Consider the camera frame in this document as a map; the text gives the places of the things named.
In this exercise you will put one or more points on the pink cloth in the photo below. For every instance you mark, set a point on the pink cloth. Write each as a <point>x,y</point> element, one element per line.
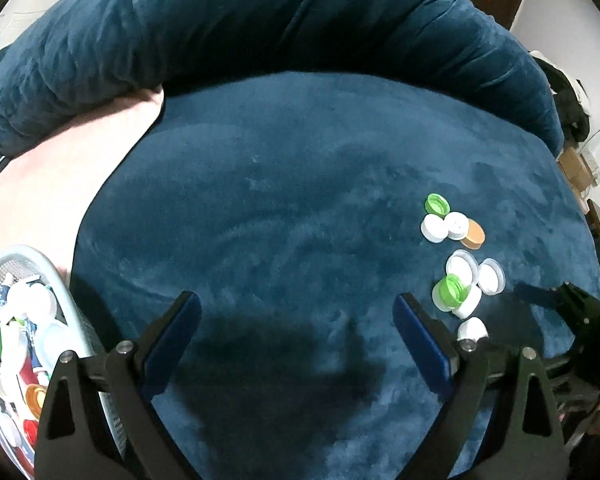
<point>55,170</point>

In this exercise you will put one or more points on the dark blue rolled quilt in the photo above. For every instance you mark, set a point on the dark blue rolled quilt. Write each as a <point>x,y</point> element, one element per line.
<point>230,25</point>

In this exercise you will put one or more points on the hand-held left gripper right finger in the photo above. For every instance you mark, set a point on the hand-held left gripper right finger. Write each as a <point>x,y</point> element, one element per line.
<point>422,345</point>

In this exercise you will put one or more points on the heap of mixed caps and tubes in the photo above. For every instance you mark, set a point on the heap of mixed caps and tubes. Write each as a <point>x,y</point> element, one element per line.
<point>30,302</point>

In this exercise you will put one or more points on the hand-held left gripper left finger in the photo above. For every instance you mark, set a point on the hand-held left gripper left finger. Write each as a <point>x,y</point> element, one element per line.
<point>172,345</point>

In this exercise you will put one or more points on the pile of small bottle caps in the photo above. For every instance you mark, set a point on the pile of small bottle caps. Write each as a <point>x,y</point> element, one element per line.
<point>462,272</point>

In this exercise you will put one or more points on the dark clothes heap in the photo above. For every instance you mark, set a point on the dark clothes heap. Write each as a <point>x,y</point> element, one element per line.
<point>570,105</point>

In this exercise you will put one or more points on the light teal plastic basket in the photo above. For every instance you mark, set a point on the light teal plastic basket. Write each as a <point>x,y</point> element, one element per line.
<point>62,292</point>

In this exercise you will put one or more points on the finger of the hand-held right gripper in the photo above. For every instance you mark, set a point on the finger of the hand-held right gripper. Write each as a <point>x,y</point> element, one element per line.
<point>540,296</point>

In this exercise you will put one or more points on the cardboard box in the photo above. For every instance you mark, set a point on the cardboard box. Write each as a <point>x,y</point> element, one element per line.
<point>575,166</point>

